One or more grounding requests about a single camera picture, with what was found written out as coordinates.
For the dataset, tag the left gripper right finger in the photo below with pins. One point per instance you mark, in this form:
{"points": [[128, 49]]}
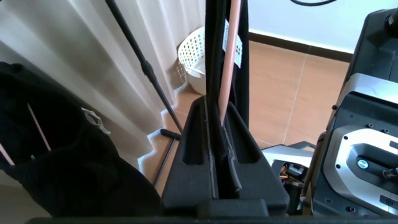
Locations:
{"points": [[258, 183]]}

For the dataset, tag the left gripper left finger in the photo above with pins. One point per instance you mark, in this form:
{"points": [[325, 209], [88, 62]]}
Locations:
{"points": [[186, 183]]}

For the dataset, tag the black mesh garment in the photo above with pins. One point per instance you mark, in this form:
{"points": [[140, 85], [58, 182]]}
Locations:
{"points": [[214, 62]]}

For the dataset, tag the pink clothes hanger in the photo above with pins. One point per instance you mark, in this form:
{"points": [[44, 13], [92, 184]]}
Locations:
{"points": [[39, 127], [230, 62]]}

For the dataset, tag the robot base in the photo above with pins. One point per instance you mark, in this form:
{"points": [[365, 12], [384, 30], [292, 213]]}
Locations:
{"points": [[357, 155]]}

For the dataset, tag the black clothes rack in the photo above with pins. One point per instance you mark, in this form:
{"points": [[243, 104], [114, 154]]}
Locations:
{"points": [[146, 67]]}

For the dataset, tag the white laundry basket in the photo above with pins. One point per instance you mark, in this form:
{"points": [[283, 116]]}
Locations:
{"points": [[192, 56]]}

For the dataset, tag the beige curtain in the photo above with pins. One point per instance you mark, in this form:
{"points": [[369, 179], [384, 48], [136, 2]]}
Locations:
{"points": [[77, 46]]}

